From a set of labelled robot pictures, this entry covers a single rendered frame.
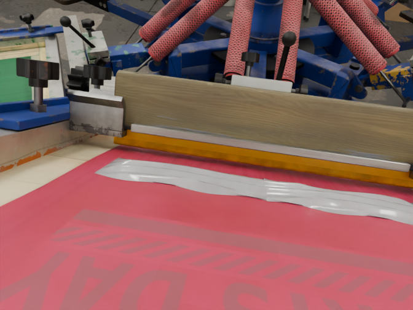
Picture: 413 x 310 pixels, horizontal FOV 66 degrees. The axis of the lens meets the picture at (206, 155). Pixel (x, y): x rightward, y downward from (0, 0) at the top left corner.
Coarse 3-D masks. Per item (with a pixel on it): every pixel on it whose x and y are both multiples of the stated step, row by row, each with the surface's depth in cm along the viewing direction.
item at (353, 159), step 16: (144, 128) 41; (160, 128) 41; (224, 144) 40; (240, 144) 40; (256, 144) 40; (272, 144) 40; (336, 160) 39; (352, 160) 39; (368, 160) 39; (384, 160) 39
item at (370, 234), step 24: (264, 168) 44; (360, 192) 39; (384, 192) 40; (408, 192) 42; (288, 216) 29; (312, 216) 30; (336, 216) 30; (360, 216) 31; (312, 240) 25; (336, 240) 25; (360, 240) 26; (384, 240) 26; (408, 240) 27
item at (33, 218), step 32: (96, 160) 38; (160, 160) 41; (192, 160) 43; (32, 192) 27; (64, 192) 28; (96, 192) 29; (128, 192) 30; (160, 192) 31; (192, 192) 32; (0, 224) 21; (32, 224) 22; (64, 224) 22; (224, 224) 26; (256, 224) 26; (0, 256) 18
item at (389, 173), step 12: (132, 132) 43; (168, 144) 43; (180, 144) 43; (192, 144) 43; (204, 144) 43; (252, 156) 42; (264, 156) 42; (276, 156) 42; (288, 156) 42; (336, 168) 42; (348, 168) 41; (360, 168) 41; (372, 168) 41
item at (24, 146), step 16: (0, 128) 32; (32, 128) 34; (48, 128) 37; (64, 128) 40; (0, 144) 30; (16, 144) 32; (32, 144) 34; (48, 144) 37; (64, 144) 41; (0, 160) 30; (16, 160) 32; (32, 160) 35
